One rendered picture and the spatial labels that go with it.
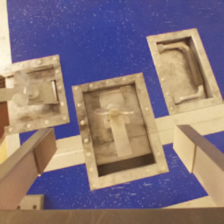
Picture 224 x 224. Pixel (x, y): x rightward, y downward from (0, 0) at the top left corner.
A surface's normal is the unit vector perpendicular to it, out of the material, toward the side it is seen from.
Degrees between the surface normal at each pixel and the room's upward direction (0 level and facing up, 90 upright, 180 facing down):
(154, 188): 90
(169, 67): 90
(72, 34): 90
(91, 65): 90
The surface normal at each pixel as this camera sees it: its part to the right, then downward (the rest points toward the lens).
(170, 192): 0.02, -0.19
